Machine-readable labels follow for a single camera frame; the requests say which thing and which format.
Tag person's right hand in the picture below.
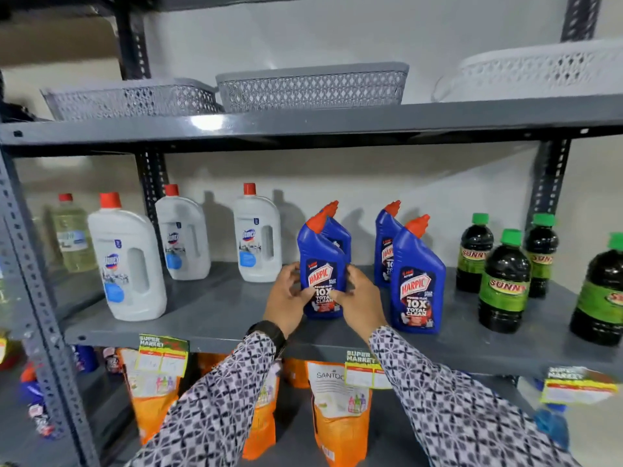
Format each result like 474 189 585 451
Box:
328 264 389 343

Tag person's left hand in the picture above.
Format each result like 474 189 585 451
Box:
263 261 317 339

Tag blue toilet cleaner bottle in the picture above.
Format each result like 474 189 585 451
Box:
390 214 447 335
319 200 352 268
374 200 405 288
297 209 352 320

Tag person's right forearm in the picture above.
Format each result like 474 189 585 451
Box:
368 326 585 467

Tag person's left forearm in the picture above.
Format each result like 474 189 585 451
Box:
128 330 285 467

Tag black wristwatch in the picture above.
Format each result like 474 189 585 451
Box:
245 320 288 359

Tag white cleaner bottle red cap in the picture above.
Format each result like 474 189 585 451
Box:
154 184 212 281
232 183 283 284
87 192 167 322

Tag orange refill pouch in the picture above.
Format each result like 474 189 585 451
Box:
283 358 311 389
197 353 230 381
119 348 182 446
306 361 373 467
242 360 283 462

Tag green yellow shelf price tag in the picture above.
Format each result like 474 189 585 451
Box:
344 350 393 390
136 334 190 379
540 366 619 405

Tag dark liquid bottle green cap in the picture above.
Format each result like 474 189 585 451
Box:
456 213 495 293
569 233 623 347
478 229 532 334
523 213 560 299

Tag grey metal shelf rack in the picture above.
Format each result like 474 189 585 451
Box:
0 0 623 467

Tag red white pack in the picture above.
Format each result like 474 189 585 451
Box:
102 347 123 375

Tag grey plastic lattice basket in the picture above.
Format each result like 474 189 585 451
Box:
215 62 410 114
41 78 225 122

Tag blue plastic bottle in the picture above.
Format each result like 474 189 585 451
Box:
532 378 571 451
72 345 99 374

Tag yellow liquid bottle red cap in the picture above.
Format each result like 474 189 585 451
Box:
51 193 98 274

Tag blue bottle orange cap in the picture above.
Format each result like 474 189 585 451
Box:
18 363 56 439

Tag white plastic lattice basket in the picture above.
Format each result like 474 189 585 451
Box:
432 39 623 103

